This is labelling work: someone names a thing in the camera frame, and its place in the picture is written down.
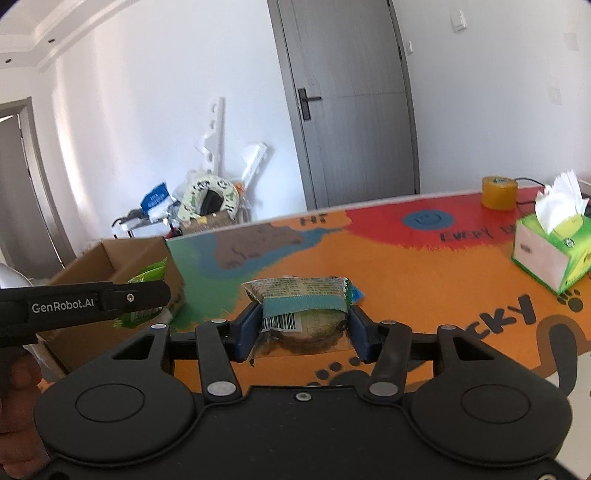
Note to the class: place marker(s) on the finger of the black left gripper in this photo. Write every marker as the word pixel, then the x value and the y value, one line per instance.
pixel 142 296

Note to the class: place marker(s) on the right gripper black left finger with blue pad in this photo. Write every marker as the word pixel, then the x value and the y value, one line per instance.
pixel 216 345

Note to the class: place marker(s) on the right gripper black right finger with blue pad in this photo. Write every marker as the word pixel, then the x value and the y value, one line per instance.
pixel 391 347

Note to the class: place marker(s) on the green snack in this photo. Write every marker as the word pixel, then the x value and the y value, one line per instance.
pixel 153 272

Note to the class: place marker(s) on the seaweed cracker pack blue band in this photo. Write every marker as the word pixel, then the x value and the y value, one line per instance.
pixel 301 315

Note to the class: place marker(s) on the person's left hand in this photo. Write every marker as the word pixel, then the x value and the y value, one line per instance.
pixel 22 450

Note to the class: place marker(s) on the brown cardboard box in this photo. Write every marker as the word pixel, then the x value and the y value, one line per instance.
pixel 117 261

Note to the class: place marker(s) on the blue small snack packet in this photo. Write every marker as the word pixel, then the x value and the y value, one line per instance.
pixel 355 294

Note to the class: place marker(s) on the grey side door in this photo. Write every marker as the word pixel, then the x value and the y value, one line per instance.
pixel 33 239

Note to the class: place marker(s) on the colourful cat table mat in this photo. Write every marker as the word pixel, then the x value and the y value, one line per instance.
pixel 423 261

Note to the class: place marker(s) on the blue plastic bag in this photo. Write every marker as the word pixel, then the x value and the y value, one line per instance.
pixel 155 203

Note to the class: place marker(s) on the white plastic shelf part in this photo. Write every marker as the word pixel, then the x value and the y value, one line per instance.
pixel 211 146

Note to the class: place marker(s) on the yellow tape roll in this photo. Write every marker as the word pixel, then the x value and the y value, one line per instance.
pixel 499 193

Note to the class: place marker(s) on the green tissue box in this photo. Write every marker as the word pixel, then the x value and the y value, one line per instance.
pixel 553 243

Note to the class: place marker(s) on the white slanted plastic board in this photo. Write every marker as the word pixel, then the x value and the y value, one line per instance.
pixel 253 156

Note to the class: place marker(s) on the black door handle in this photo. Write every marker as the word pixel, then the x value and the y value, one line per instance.
pixel 305 102

